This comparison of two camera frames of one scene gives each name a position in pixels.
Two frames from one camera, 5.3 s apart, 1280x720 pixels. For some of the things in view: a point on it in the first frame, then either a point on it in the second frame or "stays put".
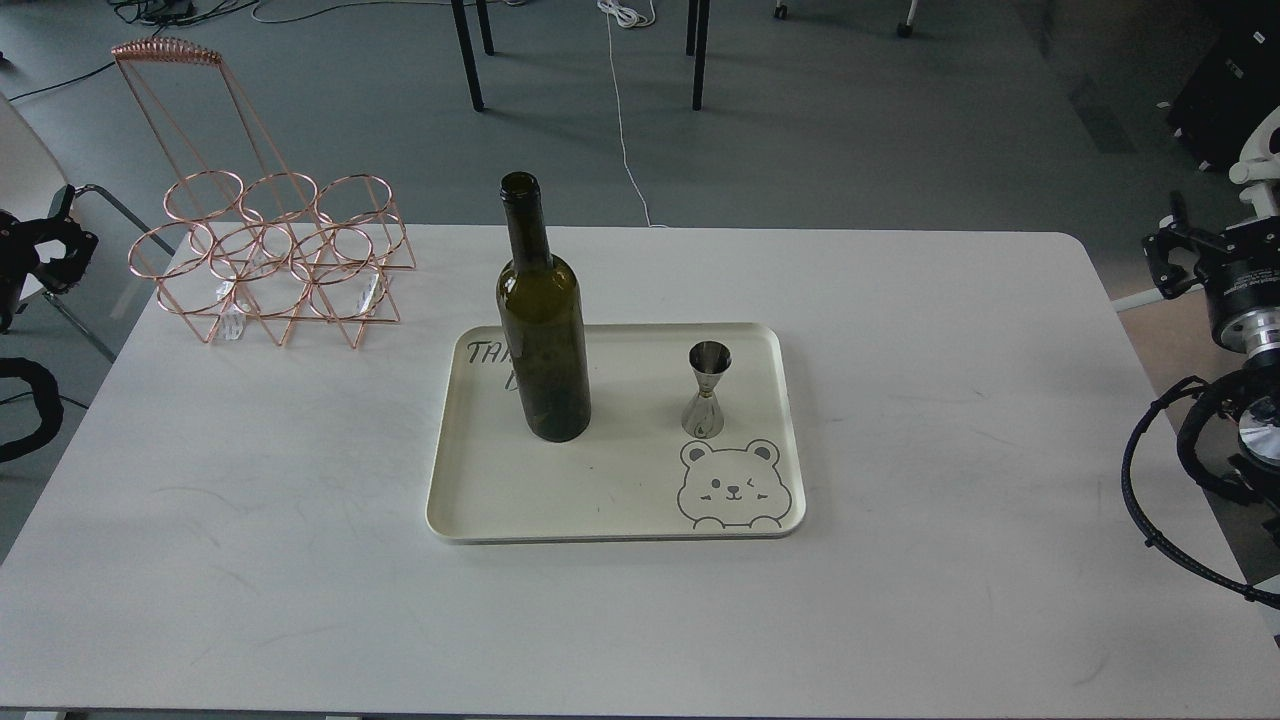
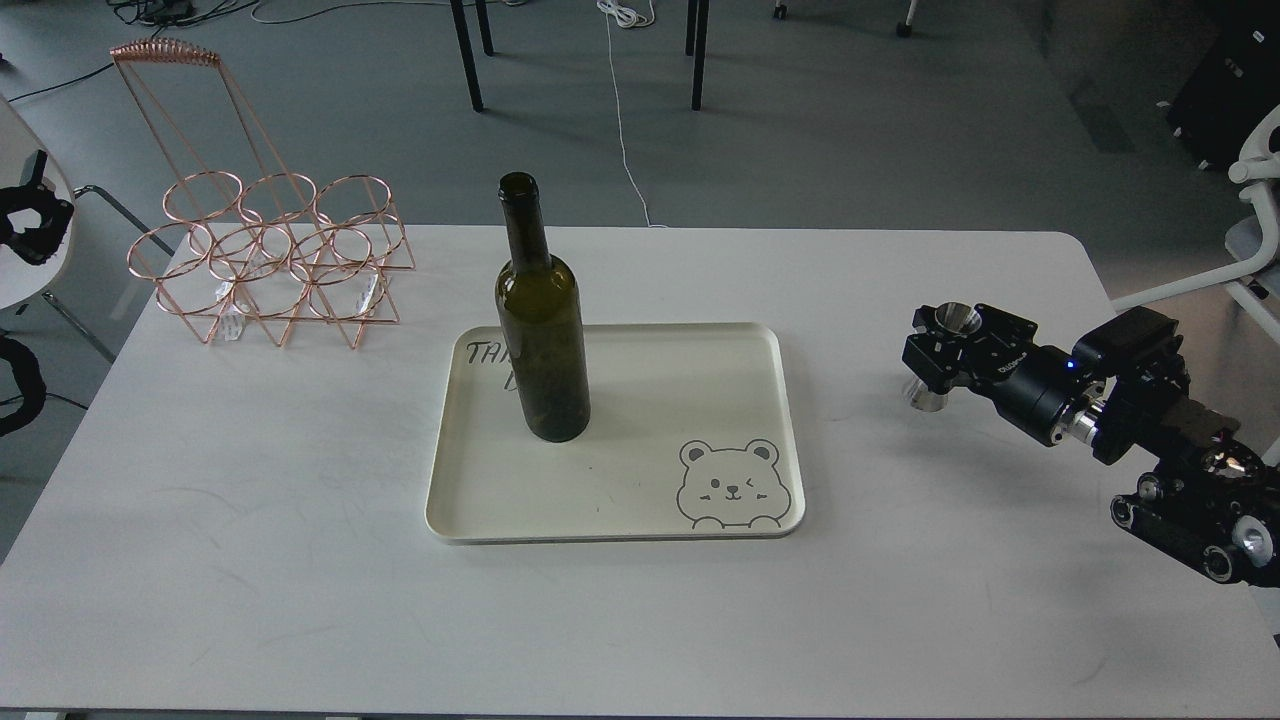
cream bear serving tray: [633, 476] stays put
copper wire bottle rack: [241, 241] stays put
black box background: [1234, 87] stays put
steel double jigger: [703, 418] to [957, 318]
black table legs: [691, 21] stays put
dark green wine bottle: [542, 314] stays put
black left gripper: [60, 254] to [37, 243]
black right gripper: [1181, 258] to [1031, 384]
